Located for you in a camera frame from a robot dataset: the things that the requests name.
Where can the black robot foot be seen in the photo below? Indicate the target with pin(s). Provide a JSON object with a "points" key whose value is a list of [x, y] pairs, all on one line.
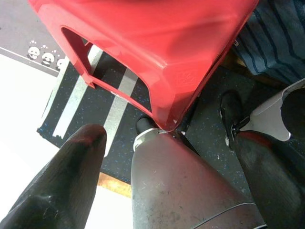
{"points": [[231, 107], [144, 124]]}

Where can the silver robot right leg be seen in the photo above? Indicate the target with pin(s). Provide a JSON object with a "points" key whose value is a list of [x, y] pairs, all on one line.
{"points": [[269, 119]]}

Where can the black robot right foot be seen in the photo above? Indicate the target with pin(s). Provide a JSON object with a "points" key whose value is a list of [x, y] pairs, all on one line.
{"points": [[231, 107]]}

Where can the silver tape strip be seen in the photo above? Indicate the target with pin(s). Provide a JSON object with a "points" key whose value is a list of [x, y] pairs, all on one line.
{"points": [[119, 107], [74, 100]]}

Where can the black speckled floor mat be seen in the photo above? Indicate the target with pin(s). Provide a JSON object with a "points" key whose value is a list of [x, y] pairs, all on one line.
{"points": [[93, 107]]}

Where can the black robot left foot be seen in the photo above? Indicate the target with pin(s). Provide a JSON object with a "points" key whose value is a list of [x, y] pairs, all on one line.
{"points": [[144, 124]]}

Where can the silver robot leg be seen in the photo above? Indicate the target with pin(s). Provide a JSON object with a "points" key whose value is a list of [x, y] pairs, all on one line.
{"points": [[181, 186], [269, 119]]}

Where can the grey panda print mat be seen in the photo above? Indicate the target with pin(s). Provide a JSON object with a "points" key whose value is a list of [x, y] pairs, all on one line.
{"points": [[19, 28]]}

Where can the blue striped cloth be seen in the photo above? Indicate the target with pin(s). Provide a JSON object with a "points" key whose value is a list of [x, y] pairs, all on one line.
{"points": [[274, 38]]}

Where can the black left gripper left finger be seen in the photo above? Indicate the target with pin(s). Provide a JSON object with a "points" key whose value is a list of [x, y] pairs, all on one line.
{"points": [[59, 181]]}

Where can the red plastic stool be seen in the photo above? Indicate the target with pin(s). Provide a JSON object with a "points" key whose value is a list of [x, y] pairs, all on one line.
{"points": [[147, 43]]}

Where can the silver robot left leg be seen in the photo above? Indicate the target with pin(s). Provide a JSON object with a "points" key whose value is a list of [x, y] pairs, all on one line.
{"points": [[181, 186]]}

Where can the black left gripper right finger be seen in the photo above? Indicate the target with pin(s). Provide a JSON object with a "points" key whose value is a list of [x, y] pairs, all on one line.
{"points": [[276, 186]]}

